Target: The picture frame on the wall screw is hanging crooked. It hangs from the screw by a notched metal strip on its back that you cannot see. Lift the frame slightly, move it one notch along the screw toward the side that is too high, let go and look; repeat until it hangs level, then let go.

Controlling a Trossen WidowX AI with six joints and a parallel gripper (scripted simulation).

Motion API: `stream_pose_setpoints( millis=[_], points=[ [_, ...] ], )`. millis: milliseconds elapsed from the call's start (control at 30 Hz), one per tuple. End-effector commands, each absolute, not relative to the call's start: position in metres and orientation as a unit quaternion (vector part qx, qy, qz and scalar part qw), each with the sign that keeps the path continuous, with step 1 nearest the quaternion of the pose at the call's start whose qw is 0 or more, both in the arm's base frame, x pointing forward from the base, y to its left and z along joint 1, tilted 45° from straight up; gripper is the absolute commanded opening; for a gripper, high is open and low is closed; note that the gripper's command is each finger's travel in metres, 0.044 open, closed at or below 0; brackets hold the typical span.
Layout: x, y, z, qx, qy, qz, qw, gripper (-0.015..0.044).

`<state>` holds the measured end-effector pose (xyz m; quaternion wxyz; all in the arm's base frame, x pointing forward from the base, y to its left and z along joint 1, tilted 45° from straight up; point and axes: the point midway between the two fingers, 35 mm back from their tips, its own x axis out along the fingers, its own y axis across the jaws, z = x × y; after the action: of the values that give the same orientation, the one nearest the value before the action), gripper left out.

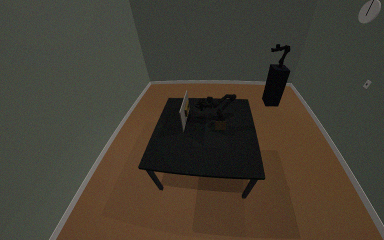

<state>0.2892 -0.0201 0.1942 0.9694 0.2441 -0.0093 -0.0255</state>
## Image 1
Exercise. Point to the wooden picture frame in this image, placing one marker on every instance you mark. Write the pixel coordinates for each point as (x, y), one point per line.
(186, 108)

